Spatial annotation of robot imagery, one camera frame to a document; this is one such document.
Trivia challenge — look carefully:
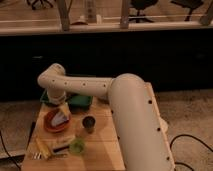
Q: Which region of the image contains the black-handled utensil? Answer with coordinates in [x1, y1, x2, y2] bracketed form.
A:
[53, 145, 69, 153]

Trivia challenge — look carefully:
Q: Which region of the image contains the green tray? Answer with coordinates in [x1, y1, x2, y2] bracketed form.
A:
[40, 90, 93, 109]

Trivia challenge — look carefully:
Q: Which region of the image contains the wooden post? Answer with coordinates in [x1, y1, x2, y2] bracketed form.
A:
[57, 0, 70, 31]

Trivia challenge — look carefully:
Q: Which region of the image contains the dark brown cup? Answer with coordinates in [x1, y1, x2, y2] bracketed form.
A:
[82, 116, 96, 133]

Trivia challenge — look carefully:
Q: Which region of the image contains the black cable on floor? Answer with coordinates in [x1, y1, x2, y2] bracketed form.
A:
[169, 133, 213, 171]

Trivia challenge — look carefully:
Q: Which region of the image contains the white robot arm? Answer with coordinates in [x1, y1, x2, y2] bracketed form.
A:
[37, 63, 175, 171]

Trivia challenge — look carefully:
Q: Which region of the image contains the red bowl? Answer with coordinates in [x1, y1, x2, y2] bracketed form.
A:
[43, 109, 70, 133]

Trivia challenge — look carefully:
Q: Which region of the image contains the green cup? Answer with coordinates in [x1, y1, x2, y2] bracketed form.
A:
[69, 138, 85, 155]

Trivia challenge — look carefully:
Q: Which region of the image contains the black office chair base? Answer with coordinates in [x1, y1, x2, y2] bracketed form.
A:
[129, 0, 158, 23]

